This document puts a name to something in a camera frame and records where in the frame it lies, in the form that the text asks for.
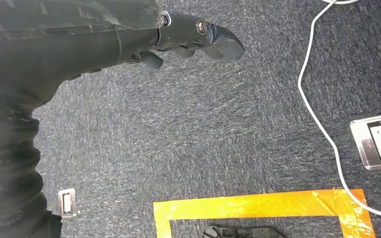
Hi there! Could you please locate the small metal floor plate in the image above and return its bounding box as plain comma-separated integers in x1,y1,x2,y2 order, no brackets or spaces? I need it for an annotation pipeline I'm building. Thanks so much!
58,188,77,219

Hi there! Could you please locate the black plastic object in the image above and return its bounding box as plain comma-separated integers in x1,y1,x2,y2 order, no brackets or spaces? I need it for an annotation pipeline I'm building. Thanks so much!
202,225,286,238

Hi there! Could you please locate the metal floor outlet with plug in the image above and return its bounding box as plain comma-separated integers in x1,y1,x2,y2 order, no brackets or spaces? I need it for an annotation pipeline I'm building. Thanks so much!
350,112,381,171

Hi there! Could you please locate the yellow floor tape frame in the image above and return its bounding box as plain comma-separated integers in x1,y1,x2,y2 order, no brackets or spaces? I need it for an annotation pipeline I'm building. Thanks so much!
153,188,376,238

